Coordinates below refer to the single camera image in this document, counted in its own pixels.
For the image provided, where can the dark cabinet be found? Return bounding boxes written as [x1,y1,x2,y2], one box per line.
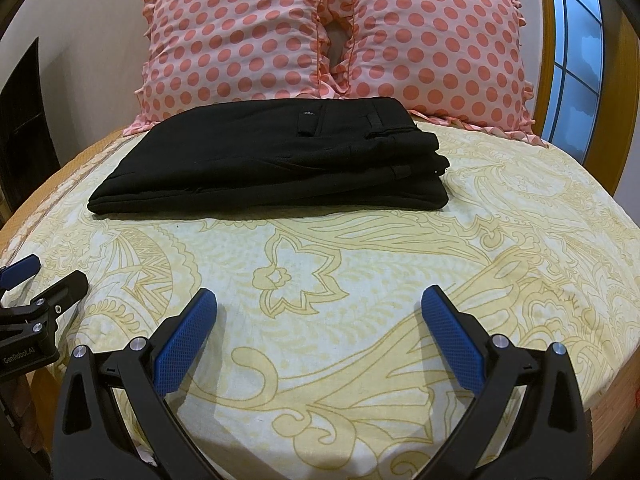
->
[0,37,62,222]

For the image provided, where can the yellow patterned bed sheet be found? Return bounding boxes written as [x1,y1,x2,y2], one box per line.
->
[0,119,640,480]

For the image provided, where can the person's left hand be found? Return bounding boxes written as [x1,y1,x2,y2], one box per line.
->
[14,374,41,461]

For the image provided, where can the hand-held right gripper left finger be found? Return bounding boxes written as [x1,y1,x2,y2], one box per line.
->
[52,288,222,480]

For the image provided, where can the wooden framed window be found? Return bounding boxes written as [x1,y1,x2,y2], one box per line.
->
[442,0,640,197]

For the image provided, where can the pink polka dot pillow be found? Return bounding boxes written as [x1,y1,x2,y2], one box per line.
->
[122,0,352,137]
[324,0,550,149]

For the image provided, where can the black pants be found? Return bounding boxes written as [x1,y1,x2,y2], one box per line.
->
[87,96,450,220]

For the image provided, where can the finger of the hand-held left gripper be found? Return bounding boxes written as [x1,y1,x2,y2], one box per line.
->
[0,254,42,290]
[24,269,89,317]

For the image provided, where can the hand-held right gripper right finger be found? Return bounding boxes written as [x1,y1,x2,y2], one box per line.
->
[421,285,594,480]

